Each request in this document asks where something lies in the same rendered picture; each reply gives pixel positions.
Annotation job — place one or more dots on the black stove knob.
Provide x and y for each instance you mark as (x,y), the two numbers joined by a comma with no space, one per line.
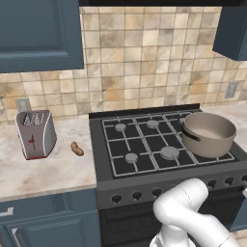
(244,178)
(229,181)
(156,192)
(137,195)
(211,184)
(116,199)

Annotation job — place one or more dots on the blue drawer front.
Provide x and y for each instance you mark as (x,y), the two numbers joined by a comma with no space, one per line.
(25,207)

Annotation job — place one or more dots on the blue base cupboard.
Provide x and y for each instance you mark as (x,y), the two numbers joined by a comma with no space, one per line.
(240,217)

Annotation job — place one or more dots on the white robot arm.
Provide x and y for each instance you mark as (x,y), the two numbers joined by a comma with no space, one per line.
(183,209)

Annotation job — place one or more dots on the black oven door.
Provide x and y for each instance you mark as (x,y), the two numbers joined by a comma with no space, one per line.
(128,222)

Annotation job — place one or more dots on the dark grey gas stove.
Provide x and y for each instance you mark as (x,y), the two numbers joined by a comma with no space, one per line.
(141,144)

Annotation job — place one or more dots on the blue wall cupboard door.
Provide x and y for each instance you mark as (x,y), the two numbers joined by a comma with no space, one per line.
(38,32)

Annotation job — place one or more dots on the silver toaster with red trim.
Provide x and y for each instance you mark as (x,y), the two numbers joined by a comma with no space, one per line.
(37,135)

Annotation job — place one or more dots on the blue base cupboard door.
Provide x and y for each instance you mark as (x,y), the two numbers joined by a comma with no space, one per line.
(54,228)

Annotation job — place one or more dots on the blue wall cupboard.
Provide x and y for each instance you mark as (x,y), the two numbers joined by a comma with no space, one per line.
(233,30)

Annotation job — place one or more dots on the brown potato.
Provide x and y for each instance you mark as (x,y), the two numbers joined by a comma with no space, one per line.
(76,149)

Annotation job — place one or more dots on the grey wall socket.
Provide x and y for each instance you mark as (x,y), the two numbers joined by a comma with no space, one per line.
(23,104)
(231,89)

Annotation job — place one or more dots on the black range hood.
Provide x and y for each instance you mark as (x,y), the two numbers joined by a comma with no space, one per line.
(160,3)

